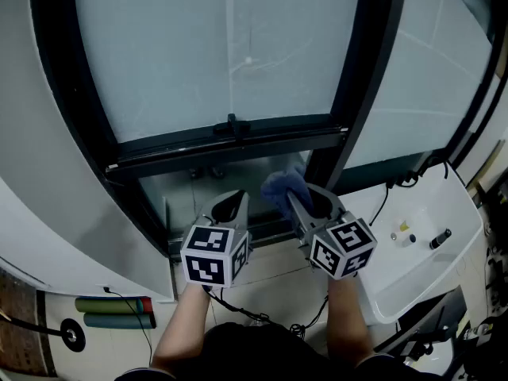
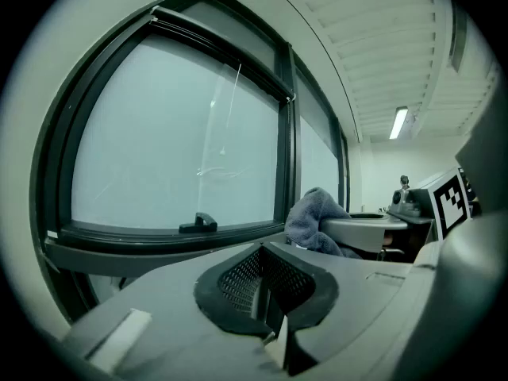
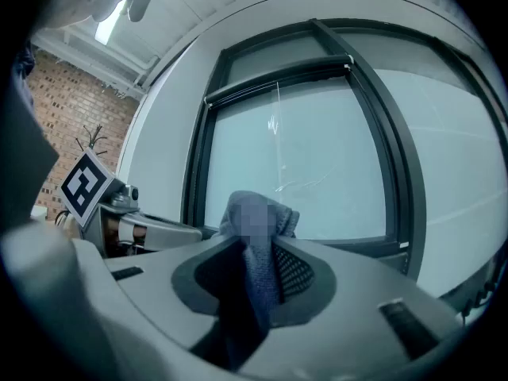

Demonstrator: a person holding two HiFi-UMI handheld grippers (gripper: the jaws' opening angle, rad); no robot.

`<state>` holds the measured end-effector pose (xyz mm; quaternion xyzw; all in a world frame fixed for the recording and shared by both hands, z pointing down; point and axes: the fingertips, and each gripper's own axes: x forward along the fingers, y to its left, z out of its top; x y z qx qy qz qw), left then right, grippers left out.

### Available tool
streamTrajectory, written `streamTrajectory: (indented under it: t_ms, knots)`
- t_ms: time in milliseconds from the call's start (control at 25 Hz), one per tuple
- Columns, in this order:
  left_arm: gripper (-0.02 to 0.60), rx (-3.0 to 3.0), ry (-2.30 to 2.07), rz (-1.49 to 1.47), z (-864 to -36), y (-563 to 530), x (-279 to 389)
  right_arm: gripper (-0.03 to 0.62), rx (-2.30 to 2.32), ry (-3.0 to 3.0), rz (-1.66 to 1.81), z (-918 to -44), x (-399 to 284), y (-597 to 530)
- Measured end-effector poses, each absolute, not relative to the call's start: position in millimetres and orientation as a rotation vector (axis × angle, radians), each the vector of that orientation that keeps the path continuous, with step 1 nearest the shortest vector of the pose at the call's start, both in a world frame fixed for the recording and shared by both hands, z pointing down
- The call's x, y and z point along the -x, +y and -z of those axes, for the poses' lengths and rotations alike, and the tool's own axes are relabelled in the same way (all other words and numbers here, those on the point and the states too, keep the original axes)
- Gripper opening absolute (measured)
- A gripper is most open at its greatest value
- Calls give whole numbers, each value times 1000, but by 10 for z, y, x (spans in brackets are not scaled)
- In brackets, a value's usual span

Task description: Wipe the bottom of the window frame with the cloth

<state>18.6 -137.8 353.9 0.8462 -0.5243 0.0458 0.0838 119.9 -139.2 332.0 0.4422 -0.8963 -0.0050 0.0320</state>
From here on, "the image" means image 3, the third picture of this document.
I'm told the black coat rack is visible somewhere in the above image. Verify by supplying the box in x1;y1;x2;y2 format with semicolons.
75;124;109;158

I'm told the narrow black framed window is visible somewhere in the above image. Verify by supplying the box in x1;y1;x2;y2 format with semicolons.
317;17;508;313

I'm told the black head camera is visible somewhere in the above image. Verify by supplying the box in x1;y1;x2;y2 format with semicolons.
125;0;158;23

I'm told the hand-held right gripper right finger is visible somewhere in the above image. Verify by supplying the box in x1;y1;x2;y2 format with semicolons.
237;237;464;381

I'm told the grey gripper camera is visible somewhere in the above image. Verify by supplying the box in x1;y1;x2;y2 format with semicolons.
110;183;140;208

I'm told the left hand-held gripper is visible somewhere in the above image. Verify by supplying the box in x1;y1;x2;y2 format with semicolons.
60;148;204;260

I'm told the dark blue cleaning cloth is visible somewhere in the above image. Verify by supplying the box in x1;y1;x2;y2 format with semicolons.
216;190;301;372

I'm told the blind cord with white bead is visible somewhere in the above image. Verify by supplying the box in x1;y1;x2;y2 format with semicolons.
268;80;284;193

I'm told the long black metal rail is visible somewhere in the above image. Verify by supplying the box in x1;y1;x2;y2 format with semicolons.
200;224;410;274

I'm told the black roller blind cassette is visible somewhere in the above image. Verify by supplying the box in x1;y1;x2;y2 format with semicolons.
203;52;355;109

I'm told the white ceiling duct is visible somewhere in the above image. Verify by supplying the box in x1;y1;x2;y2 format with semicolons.
30;28;160;91

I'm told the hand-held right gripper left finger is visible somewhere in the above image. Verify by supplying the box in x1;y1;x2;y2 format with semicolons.
103;236;249;352

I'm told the person's dark shirt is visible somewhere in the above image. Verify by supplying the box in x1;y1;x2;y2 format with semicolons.
0;40;60;233

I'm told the large black framed window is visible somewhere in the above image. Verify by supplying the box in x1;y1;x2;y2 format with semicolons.
180;17;428;282

